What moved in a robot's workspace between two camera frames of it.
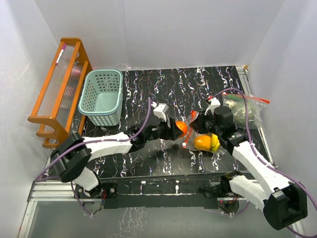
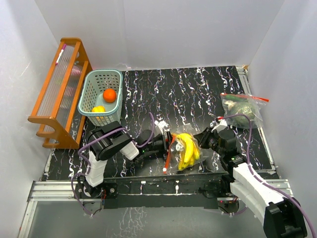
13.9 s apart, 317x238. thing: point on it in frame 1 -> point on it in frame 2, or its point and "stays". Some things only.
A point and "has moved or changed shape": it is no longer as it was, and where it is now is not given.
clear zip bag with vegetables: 236,103 stays
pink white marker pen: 64,47 stays
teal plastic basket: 101,96 stays
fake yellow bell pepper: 202,142 has moved or changed shape
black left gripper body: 164,133 -> 160,144
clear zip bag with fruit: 199,141 has moved or changed shape
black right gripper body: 206,123 -> 209,139
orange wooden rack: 60,108 stays
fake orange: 182,126 -> 109,95
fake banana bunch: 215,143 has moved or changed shape
